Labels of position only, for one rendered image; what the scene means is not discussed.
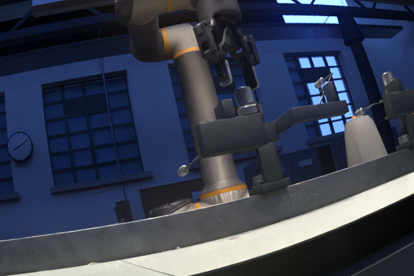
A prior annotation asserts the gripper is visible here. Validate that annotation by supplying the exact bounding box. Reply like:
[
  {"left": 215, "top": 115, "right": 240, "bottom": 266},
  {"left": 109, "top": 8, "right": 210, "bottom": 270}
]
[{"left": 193, "top": 12, "right": 261, "bottom": 91}]

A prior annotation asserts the knurled grey tension cap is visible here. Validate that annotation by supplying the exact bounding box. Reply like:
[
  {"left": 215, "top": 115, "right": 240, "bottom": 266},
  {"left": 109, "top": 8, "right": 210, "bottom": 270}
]
[{"left": 234, "top": 85, "right": 254, "bottom": 108}]

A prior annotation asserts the grey hexagonal locknut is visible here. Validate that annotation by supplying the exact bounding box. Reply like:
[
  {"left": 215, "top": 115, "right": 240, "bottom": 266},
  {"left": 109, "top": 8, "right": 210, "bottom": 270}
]
[{"left": 236, "top": 102, "right": 262, "bottom": 116}]

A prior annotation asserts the grey tension unit body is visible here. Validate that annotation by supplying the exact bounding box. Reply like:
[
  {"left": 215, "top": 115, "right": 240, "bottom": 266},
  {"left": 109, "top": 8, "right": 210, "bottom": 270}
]
[{"left": 195, "top": 98, "right": 350, "bottom": 196}]

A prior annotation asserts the grey curved machine rim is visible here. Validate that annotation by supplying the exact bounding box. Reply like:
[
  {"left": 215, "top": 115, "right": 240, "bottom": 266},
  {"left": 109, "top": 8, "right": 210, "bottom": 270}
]
[{"left": 0, "top": 146, "right": 414, "bottom": 276}]

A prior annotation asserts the grey tension unit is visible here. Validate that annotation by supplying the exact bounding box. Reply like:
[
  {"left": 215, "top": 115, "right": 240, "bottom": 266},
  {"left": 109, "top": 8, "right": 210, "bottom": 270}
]
[{"left": 354, "top": 71, "right": 414, "bottom": 152}]

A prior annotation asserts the bright multi-pane window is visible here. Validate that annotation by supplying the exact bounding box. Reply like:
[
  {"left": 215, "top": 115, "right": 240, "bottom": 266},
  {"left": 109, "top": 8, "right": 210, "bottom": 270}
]
[{"left": 283, "top": 50, "right": 355, "bottom": 146}]

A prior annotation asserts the dark louvred cabinet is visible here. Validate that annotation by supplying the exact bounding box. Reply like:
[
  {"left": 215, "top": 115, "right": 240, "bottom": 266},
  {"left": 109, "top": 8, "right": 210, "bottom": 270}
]
[{"left": 281, "top": 142, "right": 338, "bottom": 185}]

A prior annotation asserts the large multi-pane window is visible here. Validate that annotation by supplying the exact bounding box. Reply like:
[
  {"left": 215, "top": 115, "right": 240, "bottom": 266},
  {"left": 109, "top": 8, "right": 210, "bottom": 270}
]
[{"left": 41, "top": 70, "right": 154, "bottom": 195}]

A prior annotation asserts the white yarn cone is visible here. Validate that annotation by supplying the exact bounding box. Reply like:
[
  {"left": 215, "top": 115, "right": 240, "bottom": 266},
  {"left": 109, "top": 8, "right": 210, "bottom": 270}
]
[{"left": 343, "top": 114, "right": 388, "bottom": 167}]

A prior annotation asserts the wire stop-motion feeler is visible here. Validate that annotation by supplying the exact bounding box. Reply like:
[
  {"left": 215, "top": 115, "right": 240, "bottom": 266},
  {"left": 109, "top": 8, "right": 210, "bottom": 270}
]
[{"left": 314, "top": 72, "right": 334, "bottom": 105}]

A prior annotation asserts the wire take-up arm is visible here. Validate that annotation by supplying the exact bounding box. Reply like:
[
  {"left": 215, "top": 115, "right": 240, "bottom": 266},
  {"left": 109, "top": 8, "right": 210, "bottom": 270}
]
[{"left": 177, "top": 155, "right": 202, "bottom": 178}]

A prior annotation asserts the dark wall switch box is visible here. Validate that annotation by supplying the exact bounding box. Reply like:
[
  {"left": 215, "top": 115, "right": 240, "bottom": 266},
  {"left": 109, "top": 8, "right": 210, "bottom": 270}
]
[{"left": 114, "top": 199, "right": 134, "bottom": 224}]

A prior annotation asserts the round wall clock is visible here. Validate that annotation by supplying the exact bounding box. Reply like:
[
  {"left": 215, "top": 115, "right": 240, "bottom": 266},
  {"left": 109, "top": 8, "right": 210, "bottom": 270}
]
[{"left": 6, "top": 131, "right": 34, "bottom": 162}]

